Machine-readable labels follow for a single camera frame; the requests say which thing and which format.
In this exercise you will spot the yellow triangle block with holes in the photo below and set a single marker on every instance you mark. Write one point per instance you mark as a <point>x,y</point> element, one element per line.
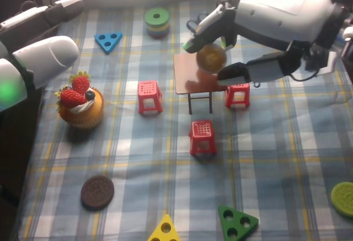
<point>164,231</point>

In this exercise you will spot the red toy chair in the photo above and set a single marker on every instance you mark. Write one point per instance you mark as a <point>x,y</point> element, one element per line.
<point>149,95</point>
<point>202,139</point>
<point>237,93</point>

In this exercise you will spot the stack of coloured rings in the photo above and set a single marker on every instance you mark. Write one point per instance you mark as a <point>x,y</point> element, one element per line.
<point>157,27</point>

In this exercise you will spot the small cup of tea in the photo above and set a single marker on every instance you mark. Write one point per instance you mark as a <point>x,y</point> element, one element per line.
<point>211,58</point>

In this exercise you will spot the blue triangle block with holes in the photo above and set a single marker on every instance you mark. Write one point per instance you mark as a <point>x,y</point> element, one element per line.
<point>107,42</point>

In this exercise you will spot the green triangle block with holes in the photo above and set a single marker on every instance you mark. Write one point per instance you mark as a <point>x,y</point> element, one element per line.
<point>234,223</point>

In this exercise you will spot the toy cupcake with strawberries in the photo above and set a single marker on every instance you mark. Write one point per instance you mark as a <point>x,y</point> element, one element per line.
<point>82,108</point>

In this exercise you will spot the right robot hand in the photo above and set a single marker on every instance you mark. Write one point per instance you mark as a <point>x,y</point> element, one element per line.
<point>281,12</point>

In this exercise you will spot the brown toy table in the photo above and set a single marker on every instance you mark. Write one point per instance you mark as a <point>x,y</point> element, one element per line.
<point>187,72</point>

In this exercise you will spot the dark chocolate sandwich cookie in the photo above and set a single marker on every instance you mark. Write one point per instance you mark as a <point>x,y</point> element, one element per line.
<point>97,192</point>

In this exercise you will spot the blue plaid tablecloth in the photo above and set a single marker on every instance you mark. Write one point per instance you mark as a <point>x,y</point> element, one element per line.
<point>138,166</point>

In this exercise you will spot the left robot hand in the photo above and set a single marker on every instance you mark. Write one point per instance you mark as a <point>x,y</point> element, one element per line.
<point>47,59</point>

